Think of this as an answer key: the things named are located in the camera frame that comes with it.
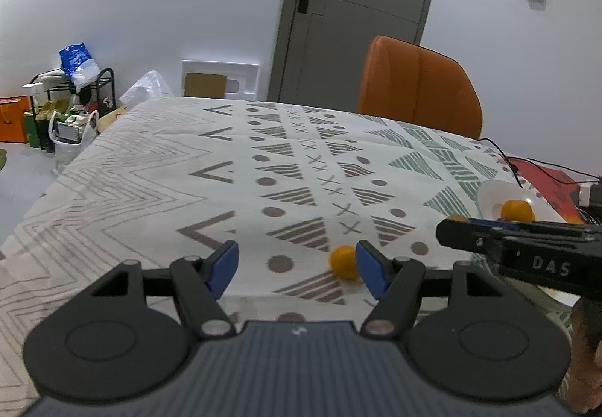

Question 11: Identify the small yellow-orange kumquat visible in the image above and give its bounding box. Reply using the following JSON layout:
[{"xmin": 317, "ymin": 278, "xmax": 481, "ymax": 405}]
[{"xmin": 328, "ymin": 245, "xmax": 360, "ymax": 281}]

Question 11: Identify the large orange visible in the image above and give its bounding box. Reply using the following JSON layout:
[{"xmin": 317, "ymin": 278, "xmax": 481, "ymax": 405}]
[{"xmin": 500, "ymin": 199, "xmax": 537, "ymax": 223}]

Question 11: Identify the right hand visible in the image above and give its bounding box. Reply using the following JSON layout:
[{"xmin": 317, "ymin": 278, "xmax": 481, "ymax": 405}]
[{"xmin": 565, "ymin": 301, "xmax": 602, "ymax": 414}]

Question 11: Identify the white power adapter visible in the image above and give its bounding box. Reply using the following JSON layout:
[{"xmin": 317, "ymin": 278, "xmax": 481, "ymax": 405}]
[{"xmin": 579, "ymin": 183, "xmax": 602, "ymax": 208}]

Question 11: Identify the red orange table mat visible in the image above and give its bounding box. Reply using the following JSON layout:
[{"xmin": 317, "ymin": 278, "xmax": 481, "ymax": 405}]
[{"xmin": 509, "ymin": 157, "xmax": 588, "ymax": 224}]

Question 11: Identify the white plate with blue rim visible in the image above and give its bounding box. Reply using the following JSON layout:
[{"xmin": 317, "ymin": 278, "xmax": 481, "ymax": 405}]
[{"xmin": 476, "ymin": 180, "xmax": 566, "ymax": 224}]

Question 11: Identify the patterned white tablecloth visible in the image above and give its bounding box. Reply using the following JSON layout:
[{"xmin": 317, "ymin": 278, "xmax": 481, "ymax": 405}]
[{"xmin": 0, "ymin": 96, "xmax": 585, "ymax": 408}]

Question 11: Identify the white bag with items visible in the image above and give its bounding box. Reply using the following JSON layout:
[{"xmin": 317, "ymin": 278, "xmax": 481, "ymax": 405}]
[{"xmin": 48, "ymin": 111, "xmax": 99, "ymax": 176}]

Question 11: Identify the orange leather chair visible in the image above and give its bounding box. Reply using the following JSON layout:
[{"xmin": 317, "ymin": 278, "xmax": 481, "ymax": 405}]
[{"xmin": 357, "ymin": 35, "xmax": 483, "ymax": 139}]

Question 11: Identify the white translucent plastic bag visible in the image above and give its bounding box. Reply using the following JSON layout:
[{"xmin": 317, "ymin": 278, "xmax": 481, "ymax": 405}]
[{"xmin": 119, "ymin": 70, "xmax": 173, "ymax": 108}]

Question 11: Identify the white foam packaging board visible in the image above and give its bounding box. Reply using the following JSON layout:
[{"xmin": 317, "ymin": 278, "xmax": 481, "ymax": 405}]
[{"xmin": 182, "ymin": 59, "xmax": 260, "ymax": 100}]

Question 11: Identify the black metal rack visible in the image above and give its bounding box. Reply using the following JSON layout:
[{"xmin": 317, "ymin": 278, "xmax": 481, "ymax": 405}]
[{"xmin": 23, "ymin": 68, "xmax": 116, "ymax": 151}]

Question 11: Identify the blue and white plastic bag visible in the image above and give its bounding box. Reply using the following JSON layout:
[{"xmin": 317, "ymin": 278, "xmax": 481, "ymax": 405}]
[{"xmin": 58, "ymin": 43, "xmax": 101, "ymax": 93}]

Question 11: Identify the orange box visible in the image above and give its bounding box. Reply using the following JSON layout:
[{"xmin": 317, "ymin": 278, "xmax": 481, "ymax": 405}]
[{"xmin": 0, "ymin": 95, "xmax": 30, "ymax": 143}]

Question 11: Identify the grey door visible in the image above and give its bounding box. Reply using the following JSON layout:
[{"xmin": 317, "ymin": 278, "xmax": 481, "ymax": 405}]
[{"xmin": 268, "ymin": 0, "xmax": 430, "ymax": 111}]

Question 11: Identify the black cable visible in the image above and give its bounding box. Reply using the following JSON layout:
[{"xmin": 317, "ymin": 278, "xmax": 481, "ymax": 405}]
[{"xmin": 476, "ymin": 136, "xmax": 602, "ymax": 188}]

